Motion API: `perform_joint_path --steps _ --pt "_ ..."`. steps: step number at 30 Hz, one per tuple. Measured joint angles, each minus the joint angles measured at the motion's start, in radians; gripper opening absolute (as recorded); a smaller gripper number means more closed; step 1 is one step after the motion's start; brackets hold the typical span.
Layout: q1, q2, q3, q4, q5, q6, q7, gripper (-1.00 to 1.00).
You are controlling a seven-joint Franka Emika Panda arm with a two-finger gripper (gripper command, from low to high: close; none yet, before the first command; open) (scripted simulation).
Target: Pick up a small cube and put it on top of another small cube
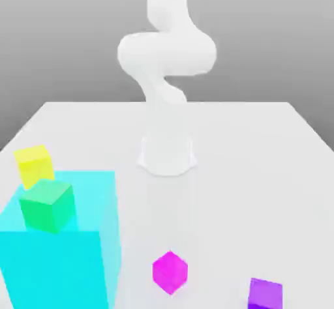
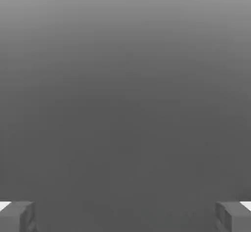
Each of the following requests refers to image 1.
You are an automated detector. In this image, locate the small magenta cube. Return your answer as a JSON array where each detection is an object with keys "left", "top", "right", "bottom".
[{"left": 152, "top": 250, "right": 189, "bottom": 296}]

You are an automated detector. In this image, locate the small yellow cube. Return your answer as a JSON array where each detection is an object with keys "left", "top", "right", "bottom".
[{"left": 13, "top": 144, "right": 55, "bottom": 190}]

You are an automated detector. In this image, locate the small green cube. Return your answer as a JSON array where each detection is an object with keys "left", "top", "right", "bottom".
[{"left": 19, "top": 178, "right": 75, "bottom": 235}]

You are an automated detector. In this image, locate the small purple cube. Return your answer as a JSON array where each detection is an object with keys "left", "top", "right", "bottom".
[{"left": 247, "top": 277, "right": 284, "bottom": 309}]

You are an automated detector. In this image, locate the large cyan box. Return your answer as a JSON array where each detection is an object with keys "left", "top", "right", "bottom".
[{"left": 0, "top": 170, "right": 123, "bottom": 309}]

